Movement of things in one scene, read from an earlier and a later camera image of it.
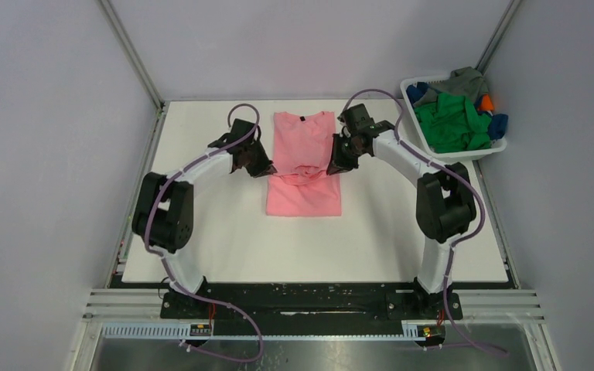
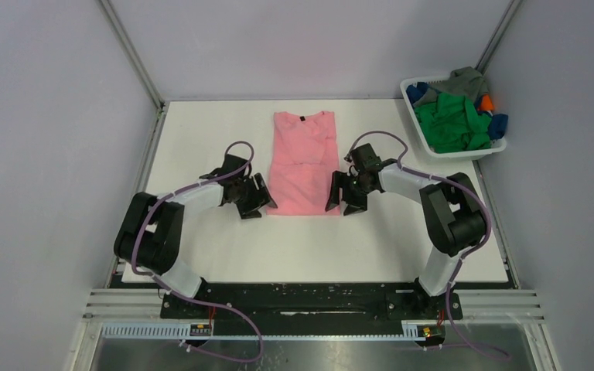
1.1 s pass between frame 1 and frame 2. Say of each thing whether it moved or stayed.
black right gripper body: moved
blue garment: stayed
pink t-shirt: stayed
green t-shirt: stayed
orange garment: stayed
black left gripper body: moved
